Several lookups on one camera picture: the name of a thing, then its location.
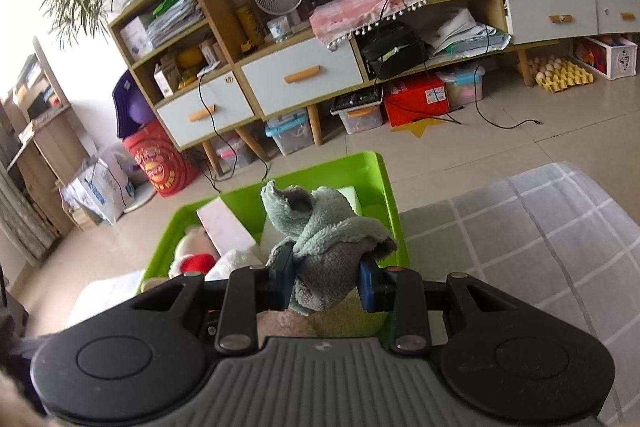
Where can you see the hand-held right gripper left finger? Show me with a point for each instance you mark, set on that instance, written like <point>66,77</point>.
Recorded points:
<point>282,277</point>

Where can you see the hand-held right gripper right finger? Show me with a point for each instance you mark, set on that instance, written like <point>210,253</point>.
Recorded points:
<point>368,284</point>

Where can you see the white soft cloth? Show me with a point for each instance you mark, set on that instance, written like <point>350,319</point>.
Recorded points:
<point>235,262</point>

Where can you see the grey-green towel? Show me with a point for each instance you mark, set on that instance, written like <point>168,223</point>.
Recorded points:
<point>325,232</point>

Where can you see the white rectangular box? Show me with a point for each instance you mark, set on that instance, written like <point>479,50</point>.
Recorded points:
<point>225,224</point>

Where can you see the cream plush doll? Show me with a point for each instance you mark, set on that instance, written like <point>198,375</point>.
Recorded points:
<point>192,262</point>

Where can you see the green plastic box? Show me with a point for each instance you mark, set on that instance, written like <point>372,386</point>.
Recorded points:
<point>380,187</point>

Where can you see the small clear storage box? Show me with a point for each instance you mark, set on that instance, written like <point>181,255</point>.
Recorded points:
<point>232,154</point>

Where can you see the long wooden TV stand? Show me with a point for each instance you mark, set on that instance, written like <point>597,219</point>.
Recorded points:
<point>312,127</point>

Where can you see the white round base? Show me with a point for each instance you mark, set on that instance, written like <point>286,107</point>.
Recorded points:
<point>142,199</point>

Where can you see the checked grey-white blanket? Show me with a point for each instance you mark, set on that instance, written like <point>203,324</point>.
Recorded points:
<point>525,247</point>

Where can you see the yellow star floor sticker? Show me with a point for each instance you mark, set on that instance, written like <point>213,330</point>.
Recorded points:
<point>417,127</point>

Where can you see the red printed bucket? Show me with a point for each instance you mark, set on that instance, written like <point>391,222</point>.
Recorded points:
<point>160,162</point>

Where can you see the clear storage box black lid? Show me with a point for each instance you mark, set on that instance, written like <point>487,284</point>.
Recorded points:
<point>357,109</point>

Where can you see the red cardboard box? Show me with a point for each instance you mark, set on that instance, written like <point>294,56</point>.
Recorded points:
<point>415,102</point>

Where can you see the white paper bag blue print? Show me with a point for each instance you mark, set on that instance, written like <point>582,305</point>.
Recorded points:
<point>97,192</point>

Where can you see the clear storage box blue lid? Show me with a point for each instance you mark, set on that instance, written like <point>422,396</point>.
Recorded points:
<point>462,87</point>

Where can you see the purple plastic object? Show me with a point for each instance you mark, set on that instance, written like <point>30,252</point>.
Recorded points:
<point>132,107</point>

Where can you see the small white box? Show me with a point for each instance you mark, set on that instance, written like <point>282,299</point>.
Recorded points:
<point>164,82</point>

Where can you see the small white carton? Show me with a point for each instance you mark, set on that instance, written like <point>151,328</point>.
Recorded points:
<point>211,54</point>

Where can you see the black bag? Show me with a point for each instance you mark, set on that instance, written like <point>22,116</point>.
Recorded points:
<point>395,49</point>

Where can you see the yellow round object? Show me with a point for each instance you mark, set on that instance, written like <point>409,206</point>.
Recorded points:
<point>189,59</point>

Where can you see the yellow toy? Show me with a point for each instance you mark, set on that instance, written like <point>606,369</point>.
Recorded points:
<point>250,27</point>

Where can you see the grey patterned curtain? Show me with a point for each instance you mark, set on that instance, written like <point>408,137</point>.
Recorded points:
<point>25,217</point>

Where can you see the wooden desk with shelves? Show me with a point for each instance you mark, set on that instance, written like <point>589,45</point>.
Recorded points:
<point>45,157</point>

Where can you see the pile of papers and bags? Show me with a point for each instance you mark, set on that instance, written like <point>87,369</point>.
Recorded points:
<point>465,34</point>

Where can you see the tall wooden shelf cabinet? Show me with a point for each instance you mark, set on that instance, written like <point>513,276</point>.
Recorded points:
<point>212,14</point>

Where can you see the pink tasselled cloth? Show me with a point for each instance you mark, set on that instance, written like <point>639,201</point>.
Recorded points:
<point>350,12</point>

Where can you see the stack of papers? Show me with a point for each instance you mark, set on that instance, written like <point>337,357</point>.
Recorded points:
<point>177,19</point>

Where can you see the white carton box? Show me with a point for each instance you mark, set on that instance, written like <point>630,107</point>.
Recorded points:
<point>136,38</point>

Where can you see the yellow egg tray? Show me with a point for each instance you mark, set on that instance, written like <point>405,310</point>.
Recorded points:
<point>562,76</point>

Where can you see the white crate with toys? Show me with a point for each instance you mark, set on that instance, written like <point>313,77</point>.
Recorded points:
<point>610,57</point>

